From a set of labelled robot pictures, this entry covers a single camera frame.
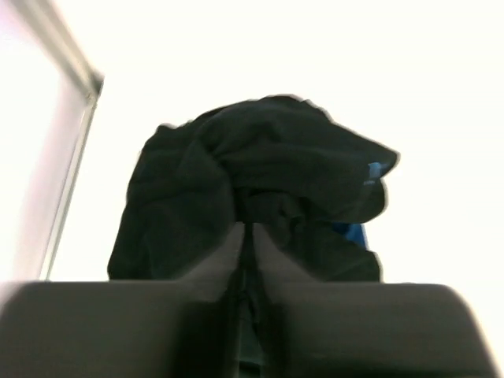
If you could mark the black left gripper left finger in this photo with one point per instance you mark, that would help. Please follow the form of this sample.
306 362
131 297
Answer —
186 327

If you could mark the black t-shirt back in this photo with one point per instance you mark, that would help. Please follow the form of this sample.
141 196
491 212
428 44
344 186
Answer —
279 161

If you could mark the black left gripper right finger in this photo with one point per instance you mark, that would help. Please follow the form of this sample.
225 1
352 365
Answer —
310 328

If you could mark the blue t-shirt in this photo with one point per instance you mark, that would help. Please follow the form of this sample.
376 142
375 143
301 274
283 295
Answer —
352 232

